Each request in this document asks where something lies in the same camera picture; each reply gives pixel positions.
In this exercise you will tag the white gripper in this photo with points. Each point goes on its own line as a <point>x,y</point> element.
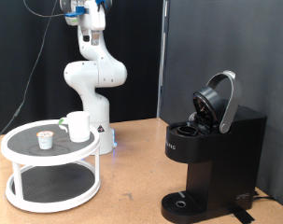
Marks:
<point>96,17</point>

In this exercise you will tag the white mug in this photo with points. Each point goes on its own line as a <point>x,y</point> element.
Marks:
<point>78,127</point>

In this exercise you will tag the orange rimmed coffee pod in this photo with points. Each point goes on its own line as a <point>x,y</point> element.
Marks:
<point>45,140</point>

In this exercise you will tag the black Keurig coffee machine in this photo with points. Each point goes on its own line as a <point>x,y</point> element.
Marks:
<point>222,161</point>

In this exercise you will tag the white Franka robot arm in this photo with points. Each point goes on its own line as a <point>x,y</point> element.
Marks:
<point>97,74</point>

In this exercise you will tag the black curtain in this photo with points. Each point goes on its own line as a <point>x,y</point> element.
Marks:
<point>4,46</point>

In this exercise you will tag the grey backdrop panel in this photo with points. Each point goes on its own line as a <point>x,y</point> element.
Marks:
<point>240,37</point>

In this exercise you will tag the white two tier turntable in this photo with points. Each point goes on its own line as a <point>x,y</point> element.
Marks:
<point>50,186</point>

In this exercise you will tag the black tape strip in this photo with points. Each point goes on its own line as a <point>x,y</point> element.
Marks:
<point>242,215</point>

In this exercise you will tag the wrist camera on blue mount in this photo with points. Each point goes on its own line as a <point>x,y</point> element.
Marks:
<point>71,19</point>

